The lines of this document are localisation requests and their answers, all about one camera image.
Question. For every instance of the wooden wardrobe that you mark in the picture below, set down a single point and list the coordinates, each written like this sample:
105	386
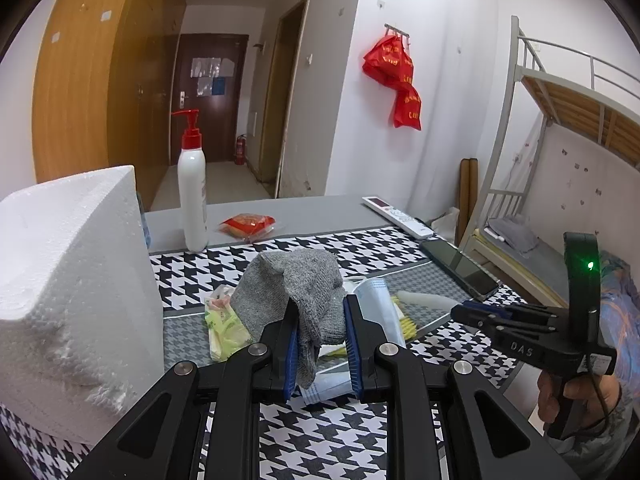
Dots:
100	70

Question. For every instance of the metal wall hook rack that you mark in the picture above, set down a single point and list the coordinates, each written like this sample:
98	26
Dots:
397	30

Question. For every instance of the wooden boards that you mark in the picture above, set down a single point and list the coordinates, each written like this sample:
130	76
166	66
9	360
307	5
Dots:
469	195

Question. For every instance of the paper notices on door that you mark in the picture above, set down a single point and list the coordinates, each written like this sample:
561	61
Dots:
207	72

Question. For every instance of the green tissue packet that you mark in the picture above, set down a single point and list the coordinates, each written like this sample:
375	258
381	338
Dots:
225	327

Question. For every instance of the wooden side door frame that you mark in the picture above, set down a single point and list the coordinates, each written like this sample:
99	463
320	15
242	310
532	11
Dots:
280	110

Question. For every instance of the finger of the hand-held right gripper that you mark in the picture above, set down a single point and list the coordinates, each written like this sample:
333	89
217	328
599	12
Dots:
520	310
480	317

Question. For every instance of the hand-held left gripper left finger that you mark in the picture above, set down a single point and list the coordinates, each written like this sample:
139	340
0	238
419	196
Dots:
292	350

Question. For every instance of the houndstooth tablecloth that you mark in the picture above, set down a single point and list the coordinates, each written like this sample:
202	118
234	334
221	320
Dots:
200	280

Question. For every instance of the blue face mask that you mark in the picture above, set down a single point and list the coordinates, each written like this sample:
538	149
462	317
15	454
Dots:
325	389
377	310

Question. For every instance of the metal bunk bed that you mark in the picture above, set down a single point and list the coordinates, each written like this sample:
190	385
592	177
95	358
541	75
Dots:
565	100

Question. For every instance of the blue patterned cloth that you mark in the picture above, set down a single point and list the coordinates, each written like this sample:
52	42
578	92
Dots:
620	300

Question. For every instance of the person's right hand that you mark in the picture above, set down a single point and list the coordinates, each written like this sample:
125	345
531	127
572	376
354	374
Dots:
587	392

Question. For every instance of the person's right forearm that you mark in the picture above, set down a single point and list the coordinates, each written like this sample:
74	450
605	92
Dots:
610	450

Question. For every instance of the yellow cotton swab pack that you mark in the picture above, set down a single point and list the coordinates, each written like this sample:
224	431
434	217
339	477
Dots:
407	322

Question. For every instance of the white foam box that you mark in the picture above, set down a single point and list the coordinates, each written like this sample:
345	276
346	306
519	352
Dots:
75	300

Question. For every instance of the white lotion pump bottle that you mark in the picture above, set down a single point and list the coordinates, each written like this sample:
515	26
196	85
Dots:
192	195

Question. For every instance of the grey knitted sock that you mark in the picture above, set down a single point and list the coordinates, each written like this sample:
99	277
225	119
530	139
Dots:
295	285

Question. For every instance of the red plastic bag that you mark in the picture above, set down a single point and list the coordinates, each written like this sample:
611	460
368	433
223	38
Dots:
407	107
387	60

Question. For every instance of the grey pillow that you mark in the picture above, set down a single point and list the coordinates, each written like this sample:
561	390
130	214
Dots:
515	232

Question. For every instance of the red fire extinguisher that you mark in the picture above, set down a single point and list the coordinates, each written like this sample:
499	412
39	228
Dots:
241	150

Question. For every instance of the red snack packet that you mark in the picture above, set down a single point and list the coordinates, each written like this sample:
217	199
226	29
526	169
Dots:
248	225

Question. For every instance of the white remote control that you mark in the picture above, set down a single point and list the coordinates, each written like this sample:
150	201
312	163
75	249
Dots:
395	215

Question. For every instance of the dark brown door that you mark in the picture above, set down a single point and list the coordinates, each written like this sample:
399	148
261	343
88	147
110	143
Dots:
225	125

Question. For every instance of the black smartphone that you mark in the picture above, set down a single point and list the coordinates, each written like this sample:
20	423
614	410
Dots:
460	265

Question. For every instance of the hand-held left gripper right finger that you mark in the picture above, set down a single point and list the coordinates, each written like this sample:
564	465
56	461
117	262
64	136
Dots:
351	350

